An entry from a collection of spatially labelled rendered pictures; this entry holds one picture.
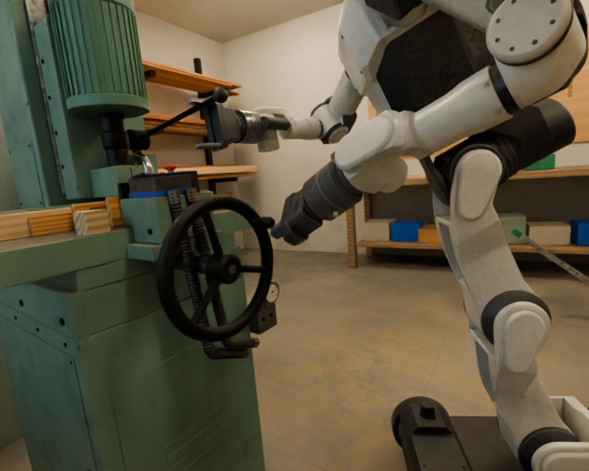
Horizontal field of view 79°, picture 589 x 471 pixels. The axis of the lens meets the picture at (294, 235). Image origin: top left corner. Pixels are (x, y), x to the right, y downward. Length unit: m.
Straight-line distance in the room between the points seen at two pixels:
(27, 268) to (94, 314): 0.15
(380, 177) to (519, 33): 0.25
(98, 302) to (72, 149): 0.42
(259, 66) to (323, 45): 0.88
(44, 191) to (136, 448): 0.66
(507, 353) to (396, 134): 0.57
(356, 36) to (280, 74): 3.90
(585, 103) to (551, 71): 3.39
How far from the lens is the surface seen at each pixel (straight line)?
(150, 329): 0.86
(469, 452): 1.28
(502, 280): 0.91
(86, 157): 1.05
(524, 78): 0.51
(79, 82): 0.95
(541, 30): 0.49
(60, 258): 0.76
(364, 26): 0.77
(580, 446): 1.12
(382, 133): 0.54
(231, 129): 0.96
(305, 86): 4.46
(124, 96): 0.93
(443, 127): 0.53
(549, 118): 0.91
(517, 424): 1.09
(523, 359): 0.94
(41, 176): 1.12
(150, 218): 0.74
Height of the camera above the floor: 0.98
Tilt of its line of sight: 10 degrees down
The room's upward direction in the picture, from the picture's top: 5 degrees counter-clockwise
